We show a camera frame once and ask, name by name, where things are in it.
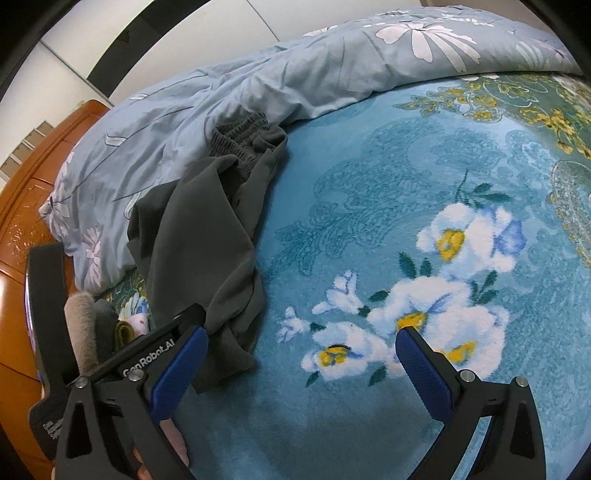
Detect dark grey pants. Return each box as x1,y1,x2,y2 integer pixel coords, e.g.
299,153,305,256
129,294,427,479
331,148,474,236
127,112,289,395

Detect olive green cloth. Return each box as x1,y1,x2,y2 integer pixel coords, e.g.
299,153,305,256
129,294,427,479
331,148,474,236
115,320,136,348

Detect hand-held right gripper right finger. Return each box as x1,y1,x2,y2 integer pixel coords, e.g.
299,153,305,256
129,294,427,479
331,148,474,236
394,325,548,480

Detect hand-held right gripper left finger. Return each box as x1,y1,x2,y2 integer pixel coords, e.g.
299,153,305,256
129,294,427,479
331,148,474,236
54,323,209,480

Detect light blue floral duvet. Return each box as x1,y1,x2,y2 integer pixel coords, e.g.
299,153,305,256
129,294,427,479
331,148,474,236
39,7,585,291

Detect small grey cloth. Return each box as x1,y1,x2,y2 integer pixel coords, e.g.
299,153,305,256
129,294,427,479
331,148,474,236
93,299,122,355

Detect carved wooden bed board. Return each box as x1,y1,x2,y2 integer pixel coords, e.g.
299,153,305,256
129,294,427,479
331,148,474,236
0,99,112,462

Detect teal floral plush blanket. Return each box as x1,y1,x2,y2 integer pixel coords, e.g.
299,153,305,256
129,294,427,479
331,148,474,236
99,69,591,480

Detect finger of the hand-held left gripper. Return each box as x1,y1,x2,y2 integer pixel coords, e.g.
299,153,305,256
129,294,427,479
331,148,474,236
65,304,206,383

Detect beige fuzzy cloth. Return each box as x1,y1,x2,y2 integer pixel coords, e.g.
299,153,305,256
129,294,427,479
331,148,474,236
64,292,99,374

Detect pink and white cloth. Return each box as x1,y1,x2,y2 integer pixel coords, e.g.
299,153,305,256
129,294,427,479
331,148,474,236
124,312,152,343

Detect white and black wardrobe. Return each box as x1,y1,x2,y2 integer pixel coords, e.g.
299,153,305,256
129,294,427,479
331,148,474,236
0,0,324,121

